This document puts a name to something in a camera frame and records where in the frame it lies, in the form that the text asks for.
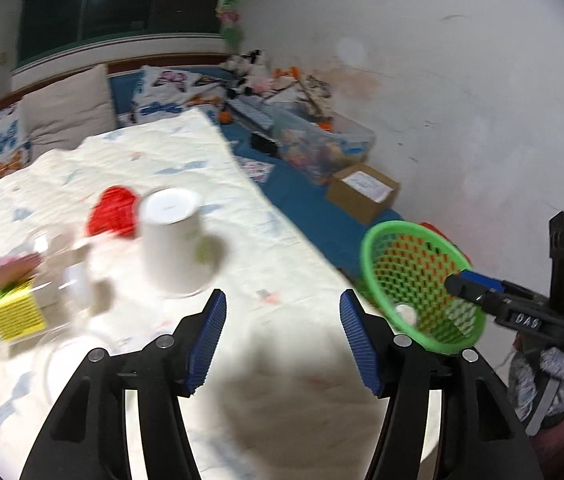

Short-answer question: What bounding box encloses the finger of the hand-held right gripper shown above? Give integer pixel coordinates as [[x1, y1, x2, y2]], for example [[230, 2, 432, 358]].
[[462, 270, 507, 293], [444, 272, 501, 313]]

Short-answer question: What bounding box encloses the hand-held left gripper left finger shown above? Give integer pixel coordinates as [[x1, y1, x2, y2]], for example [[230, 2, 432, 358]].
[[19, 288, 227, 480]]

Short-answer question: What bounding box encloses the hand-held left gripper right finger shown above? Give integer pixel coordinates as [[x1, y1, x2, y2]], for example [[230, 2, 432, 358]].
[[339, 288, 545, 480]]

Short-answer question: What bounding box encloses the green plastic basket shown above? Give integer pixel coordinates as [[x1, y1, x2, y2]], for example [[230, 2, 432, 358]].
[[360, 220, 486, 356]]

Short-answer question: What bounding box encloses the white paper cup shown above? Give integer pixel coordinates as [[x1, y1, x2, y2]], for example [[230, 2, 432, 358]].
[[139, 186, 207, 297]]

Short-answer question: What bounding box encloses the clear plastic lid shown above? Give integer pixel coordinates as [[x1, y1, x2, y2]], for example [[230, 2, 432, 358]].
[[36, 332, 130, 411]]

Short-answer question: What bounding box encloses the clear glass cup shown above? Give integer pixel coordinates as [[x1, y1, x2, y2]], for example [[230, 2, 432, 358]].
[[32, 227, 115, 331]]

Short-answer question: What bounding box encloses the red mesh net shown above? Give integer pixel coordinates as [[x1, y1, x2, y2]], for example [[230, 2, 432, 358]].
[[86, 185, 139, 240]]

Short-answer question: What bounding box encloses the yellow green small box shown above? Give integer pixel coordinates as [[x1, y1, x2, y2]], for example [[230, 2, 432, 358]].
[[0, 280, 48, 348]]

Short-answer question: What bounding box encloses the brown pink snack wrapper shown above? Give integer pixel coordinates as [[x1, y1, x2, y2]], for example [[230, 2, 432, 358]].
[[0, 252, 43, 291]]

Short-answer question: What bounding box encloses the white quilted blanket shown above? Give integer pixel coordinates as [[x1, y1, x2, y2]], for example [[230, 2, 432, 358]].
[[0, 107, 442, 480]]

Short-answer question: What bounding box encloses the brown cardboard box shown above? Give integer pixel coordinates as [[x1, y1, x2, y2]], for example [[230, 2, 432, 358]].
[[326, 162, 401, 226]]

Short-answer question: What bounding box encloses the pink sticker book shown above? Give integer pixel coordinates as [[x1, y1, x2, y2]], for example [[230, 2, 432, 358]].
[[236, 156, 277, 183]]

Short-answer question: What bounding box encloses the clear storage bin with toys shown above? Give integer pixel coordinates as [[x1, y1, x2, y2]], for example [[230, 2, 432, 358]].
[[272, 107, 377, 186]]

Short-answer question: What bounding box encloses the black device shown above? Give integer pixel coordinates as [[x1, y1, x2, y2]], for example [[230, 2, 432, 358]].
[[251, 132, 280, 155]]

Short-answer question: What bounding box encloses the grey keyboard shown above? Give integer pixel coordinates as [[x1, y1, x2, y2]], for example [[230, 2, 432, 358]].
[[227, 97, 275, 131]]

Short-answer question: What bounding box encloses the patterned cloth bag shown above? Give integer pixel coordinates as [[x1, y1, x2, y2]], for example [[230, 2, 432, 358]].
[[302, 75, 333, 116]]

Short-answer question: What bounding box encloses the large butterfly print pillow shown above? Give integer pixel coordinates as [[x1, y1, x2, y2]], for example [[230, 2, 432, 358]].
[[129, 65, 227, 128]]

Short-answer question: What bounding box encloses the grey pillow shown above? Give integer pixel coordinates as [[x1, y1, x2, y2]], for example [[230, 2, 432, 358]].
[[17, 64, 118, 150]]

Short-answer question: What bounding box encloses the orange plush toy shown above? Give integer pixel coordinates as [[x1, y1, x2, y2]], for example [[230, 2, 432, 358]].
[[272, 66, 303, 91]]

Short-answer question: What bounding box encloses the cow plush toy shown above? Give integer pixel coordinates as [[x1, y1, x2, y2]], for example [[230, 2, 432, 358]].
[[222, 49, 270, 81]]

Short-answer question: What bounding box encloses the brown wooden headboard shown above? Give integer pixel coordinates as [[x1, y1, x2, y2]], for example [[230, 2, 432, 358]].
[[0, 52, 233, 111]]

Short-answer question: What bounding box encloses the hanging pink green decoration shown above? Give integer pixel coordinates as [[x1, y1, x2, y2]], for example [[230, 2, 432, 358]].
[[214, 0, 245, 46]]

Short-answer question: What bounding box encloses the dark window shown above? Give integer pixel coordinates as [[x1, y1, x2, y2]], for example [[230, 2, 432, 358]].
[[16, 0, 235, 66]]

